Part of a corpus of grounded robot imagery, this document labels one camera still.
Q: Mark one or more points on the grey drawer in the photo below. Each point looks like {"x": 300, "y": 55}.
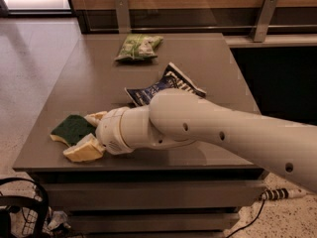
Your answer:
{"x": 154, "y": 222}
{"x": 153, "y": 194}

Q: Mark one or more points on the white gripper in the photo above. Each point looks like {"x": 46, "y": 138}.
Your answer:
{"x": 109, "y": 132}

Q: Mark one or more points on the left metal bracket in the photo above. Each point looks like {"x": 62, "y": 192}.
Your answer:
{"x": 123, "y": 16}

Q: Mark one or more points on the green and yellow sponge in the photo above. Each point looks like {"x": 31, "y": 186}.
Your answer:
{"x": 72, "y": 129}

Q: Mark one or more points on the metal bracket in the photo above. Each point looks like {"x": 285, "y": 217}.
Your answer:
{"x": 260, "y": 29}
{"x": 123, "y": 16}

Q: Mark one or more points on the blue vinegar chips bag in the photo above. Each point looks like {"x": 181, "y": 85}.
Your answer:
{"x": 172, "y": 77}

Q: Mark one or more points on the right metal bracket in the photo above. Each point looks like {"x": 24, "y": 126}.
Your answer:
{"x": 260, "y": 29}

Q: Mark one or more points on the horizontal metal rail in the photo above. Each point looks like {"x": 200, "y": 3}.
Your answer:
{"x": 271, "y": 28}

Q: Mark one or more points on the lower grey drawer front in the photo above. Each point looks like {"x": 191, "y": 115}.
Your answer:
{"x": 154, "y": 222}

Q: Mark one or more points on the white power strip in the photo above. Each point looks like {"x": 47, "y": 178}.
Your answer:
{"x": 282, "y": 193}

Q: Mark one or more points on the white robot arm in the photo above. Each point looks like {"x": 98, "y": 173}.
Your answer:
{"x": 231, "y": 133}

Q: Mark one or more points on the green snack bag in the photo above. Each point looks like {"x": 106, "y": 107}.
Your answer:
{"x": 139, "y": 47}

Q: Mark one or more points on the black chair frame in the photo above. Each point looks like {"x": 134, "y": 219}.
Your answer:
{"x": 37, "y": 205}

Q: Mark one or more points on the upper grey drawer front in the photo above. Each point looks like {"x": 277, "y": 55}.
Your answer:
{"x": 153, "y": 194}

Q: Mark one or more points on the grey drawer cabinet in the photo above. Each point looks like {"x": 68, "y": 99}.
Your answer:
{"x": 93, "y": 81}

